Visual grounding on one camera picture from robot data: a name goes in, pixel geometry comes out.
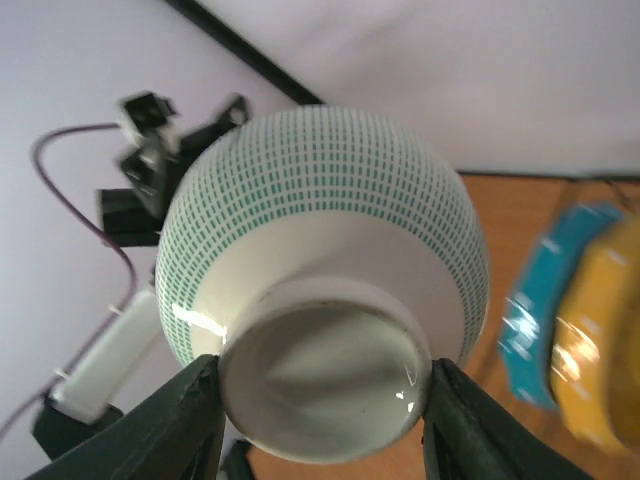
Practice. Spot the teal polka dot plate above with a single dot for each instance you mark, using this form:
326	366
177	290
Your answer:
529	317

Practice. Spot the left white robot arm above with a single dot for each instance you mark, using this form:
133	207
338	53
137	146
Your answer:
78	405

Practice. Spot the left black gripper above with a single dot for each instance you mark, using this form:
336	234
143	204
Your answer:
134	216

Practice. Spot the light green ceramic bowl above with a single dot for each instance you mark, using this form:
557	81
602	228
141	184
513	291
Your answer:
327	257

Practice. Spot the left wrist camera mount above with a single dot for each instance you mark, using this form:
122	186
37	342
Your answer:
146	119

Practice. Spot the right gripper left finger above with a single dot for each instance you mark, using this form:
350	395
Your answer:
176	433

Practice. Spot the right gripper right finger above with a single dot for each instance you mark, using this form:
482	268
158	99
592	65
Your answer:
467	435

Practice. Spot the orange polka dot plate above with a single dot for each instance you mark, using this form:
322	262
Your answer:
595	357

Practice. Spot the left black frame post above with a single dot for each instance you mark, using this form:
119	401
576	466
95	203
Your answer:
222	34

